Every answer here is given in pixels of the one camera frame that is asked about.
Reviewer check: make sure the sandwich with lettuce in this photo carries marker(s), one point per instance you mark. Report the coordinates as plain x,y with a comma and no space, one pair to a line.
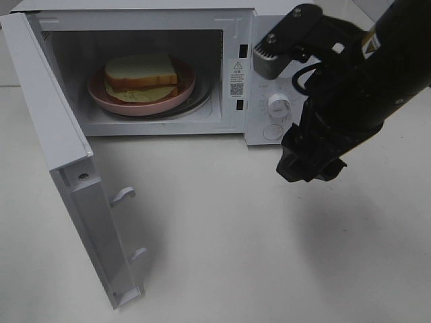
138,72

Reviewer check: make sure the white microwave door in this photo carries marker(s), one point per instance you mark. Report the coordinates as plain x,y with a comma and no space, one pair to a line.
69,157

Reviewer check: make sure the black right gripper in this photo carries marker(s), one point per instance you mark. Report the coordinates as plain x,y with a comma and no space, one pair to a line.
312,149

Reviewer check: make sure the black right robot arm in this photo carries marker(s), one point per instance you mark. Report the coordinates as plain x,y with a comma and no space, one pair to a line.
349,95

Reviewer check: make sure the white microwave oven body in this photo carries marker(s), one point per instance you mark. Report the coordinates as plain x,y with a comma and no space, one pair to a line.
205,34

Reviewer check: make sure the pink round plate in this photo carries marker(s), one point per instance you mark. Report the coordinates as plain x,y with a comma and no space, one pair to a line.
141,101

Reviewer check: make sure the warning label with QR code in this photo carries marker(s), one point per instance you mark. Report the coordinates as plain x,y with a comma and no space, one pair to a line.
237,78

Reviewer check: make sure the round door release button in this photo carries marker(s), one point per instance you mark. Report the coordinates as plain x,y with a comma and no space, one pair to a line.
273,132

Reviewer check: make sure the lower white timer knob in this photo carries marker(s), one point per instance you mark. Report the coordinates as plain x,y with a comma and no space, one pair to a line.
278,106

